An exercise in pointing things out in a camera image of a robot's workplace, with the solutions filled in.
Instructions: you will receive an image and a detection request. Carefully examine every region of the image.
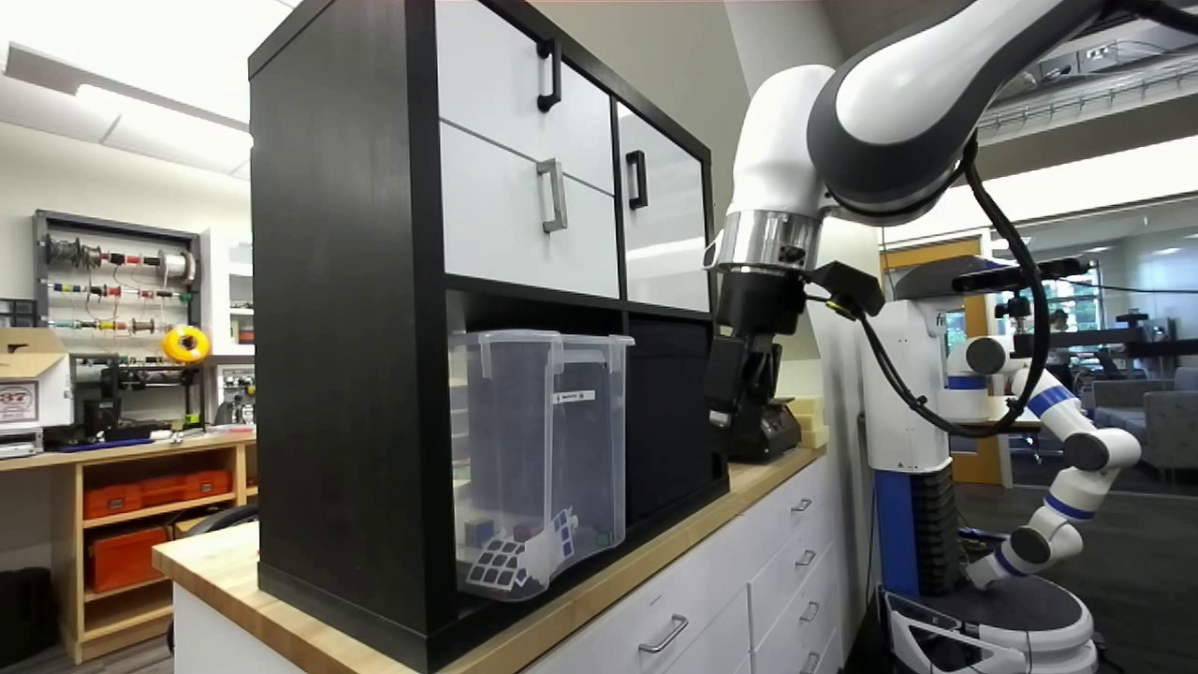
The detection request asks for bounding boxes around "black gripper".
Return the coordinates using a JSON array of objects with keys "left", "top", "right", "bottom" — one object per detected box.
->
[{"left": 700, "top": 331, "right": 805, "bottom": 467}]

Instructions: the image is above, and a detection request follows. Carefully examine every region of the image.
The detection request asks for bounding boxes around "clear plastic storage box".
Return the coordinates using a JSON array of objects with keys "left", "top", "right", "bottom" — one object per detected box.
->
[{"left": 444, "top": 327, "right": 636, "bottom": 608}]

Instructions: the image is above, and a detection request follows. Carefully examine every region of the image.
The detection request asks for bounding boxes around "long red storage bin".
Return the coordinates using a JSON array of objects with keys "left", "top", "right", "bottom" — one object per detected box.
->
[{"left": 81, "top": 466, "right": 236, "bottom": 524}]

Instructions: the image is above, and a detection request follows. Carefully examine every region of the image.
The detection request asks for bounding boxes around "short red storage bin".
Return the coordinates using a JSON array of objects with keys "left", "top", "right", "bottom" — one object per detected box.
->
[{"left": 86, "top": 519, "right": 179, "bottom": 597}]

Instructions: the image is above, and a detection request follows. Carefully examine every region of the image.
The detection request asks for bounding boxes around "brown cardboard box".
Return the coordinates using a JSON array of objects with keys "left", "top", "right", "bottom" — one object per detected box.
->
[{"left": 0, "top": 327, "right": 71, "bottom": 436}]

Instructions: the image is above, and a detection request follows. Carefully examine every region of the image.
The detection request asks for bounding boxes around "white blue mobile robot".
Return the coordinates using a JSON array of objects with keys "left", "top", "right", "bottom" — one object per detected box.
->
[{"left": 857, "top": 255, "right": 1145, "bottom": 674}]

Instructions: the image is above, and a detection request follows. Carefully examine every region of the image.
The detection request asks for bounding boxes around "white base cabinet wood top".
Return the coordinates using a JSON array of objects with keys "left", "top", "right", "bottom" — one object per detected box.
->
[{"left": 150, "top": 426, "right": 865, "bottom": 674}]

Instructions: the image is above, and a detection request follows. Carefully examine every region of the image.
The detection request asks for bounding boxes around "white blue checkered item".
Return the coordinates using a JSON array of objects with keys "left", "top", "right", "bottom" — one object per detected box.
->
[{"left": 465, "top": 501, "right": 583, "bottom": 601}]

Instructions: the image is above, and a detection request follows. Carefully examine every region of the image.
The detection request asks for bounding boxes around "black cube shelf cabinet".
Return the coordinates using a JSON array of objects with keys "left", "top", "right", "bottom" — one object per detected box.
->
[{"left": 242, "top": 0, "right": 735, "bottom": 674}]

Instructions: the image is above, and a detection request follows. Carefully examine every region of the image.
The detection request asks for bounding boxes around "yellow filament spool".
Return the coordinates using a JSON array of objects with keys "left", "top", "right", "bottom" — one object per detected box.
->
[{"left": 161, "top": 321, "right": 217, "bottom": 370}]

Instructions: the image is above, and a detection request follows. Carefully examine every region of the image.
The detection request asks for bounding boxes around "wooden workbench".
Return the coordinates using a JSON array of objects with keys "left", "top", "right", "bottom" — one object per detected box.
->
[{"left": 0, "top": 426, "right": 261, "bottom": 668}]

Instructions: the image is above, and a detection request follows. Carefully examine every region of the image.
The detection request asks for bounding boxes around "black benchtop machine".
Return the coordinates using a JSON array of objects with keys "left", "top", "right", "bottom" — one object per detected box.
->
[{"left": 71, "top": 351, "right": 161, "bottom": 448}]

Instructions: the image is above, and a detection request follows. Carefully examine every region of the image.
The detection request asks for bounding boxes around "grey tool pegboard rack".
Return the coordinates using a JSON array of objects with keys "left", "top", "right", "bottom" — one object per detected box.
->
[{"left": 30, "top": 205, "right": 209, "bottom": 341}]

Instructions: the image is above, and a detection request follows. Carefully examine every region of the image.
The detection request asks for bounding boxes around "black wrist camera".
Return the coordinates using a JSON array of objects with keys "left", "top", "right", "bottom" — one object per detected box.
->
[{"left": 810, "top": 259, "right": 890, "bottom": 321}]

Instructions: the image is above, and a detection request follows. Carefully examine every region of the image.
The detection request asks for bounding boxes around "white cabinet door black handle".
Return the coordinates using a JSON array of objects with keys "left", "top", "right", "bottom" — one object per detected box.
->
[{"left": 613, "top": 100, "right": 712, "bottom": 315}]

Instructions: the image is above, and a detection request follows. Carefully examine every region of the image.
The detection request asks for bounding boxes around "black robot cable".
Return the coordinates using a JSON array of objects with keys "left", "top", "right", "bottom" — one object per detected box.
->
[{"left": 810, "top": 127, "right": 1052, "bottom": 442}]

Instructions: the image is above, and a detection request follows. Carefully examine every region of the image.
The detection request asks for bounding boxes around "white drawer with silver handle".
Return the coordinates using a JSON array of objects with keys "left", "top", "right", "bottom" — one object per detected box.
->
[{"left": 438, "top": 119, "right": 622, "bottom": 301}]

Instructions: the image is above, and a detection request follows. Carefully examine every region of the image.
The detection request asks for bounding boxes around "white drawer with black handle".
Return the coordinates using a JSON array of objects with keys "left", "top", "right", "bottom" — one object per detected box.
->
[{"left": 430, "top": 0, "right": 619, "bottom": 197}]

